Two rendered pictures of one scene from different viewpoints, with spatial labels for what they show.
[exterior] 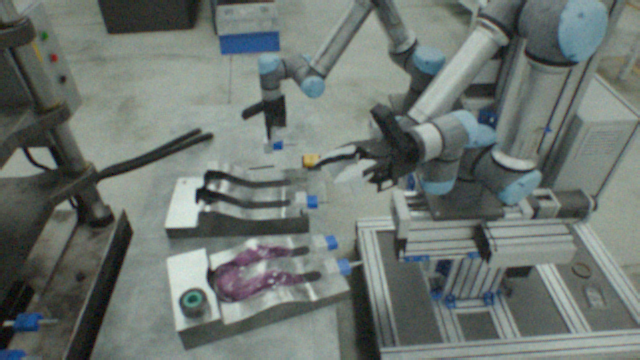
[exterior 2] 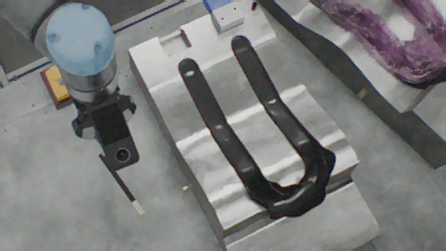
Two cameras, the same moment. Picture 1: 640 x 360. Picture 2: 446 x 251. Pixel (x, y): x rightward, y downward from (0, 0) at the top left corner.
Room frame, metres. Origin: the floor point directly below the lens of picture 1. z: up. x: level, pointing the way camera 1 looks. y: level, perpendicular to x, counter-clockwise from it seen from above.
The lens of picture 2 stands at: (1.44, 0.50, 1.96)
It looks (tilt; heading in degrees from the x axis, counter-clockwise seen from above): 74 degrees down; 240
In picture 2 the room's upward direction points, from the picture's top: 7 degrees clockwise
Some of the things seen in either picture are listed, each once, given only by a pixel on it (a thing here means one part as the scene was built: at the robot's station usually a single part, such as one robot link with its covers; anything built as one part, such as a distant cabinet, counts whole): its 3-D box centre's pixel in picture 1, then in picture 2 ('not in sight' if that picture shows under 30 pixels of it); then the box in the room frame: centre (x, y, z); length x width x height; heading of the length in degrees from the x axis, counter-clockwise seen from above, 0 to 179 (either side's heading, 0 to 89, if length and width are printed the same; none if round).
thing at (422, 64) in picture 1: (426, 67); not in sight; (1.52, -0.40, 1.20); 0.13 x 0.12 x 0.14; 24
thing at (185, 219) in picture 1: (239, 197); (253, 140); (1.17, 0.30, 0.87); 0.50 x 0.26 x 0.14; 93
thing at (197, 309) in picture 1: (193, 302); not in sight; (0.69, 0.35, 0.93); 0.08 x 0.08 x 0.04
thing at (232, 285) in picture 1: (257, 268); (396, 19); (0.83, 0.19, 0.90); 0.26 x 0.18 x 0.08; 110
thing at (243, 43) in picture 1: (249, 35); not in sight; (4.38, 0.73, 0.11); 0.61 x 0.41 x 0.22; 98
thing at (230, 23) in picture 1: (247, 18); not in sight; (4.38, 0.73, 0.28); 0.61 x 0.41 x 0.15; 98
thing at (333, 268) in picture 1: (345, 266); not in sight; (0.87, -0.08, 0.86); 0.13 x 0.05 x 0.05; 110
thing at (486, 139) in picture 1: (472, 149); not in sight; (1.02, -0.44, 1.20); 0.13 x 0.12 x 0.14; 30
